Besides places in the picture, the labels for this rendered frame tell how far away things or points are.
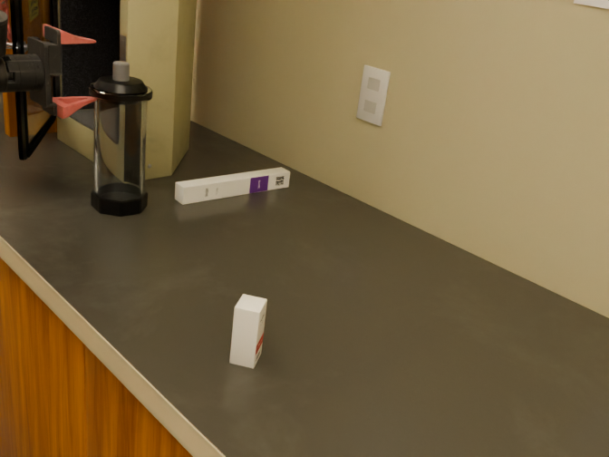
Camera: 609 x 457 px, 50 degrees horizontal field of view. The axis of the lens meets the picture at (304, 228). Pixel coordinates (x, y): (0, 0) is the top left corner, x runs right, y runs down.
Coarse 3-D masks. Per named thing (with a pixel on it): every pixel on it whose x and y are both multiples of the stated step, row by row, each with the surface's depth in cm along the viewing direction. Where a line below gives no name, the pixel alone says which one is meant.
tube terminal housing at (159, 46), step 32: (128, 0) 121; (160, 0) 126; (192, 0) 142; (128, 32) 123; (160, 32) 128; (192, 32) 147; (160, 64) 131; (192, 64) 152; (160, 96) 134; (64, 128) 152; (160, 128) 136; (160, 160) 140
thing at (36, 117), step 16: (32, 0) 125; (48, 0) 139; (32, 16) 126; (48, 16) 139; (32, 32) 126; (16, 48) 117; (16, 96) 120; (16, 112) 121; (32, 112) 130; (32, 128) 131
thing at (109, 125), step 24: (120, 96) 111; (96, 120) 115; (120, 120) 114; (144, 120) 117; (96, 144) 117; (120, 144) 115; (144, 144) 119; (96, 168) 119; (120, 168) 117; (144, 168) 122; (96, 192) 121; (120, 192) 119; (144, 192) 124
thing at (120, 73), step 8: (120, 64) 113; (128, 64) 114; (112, 72) 114; (120, 72) 113; (128, 72) 114; (104, 80) 113; (112, 80) 114; (120, 80) 114; (128, 80) 115; (136, 80) 116; (96, 88) 113; (104, 88) 112; (112, 88) 112; (120, 88) 112; (128, 88) 112; (136, 88) 113; (144, 88) 115
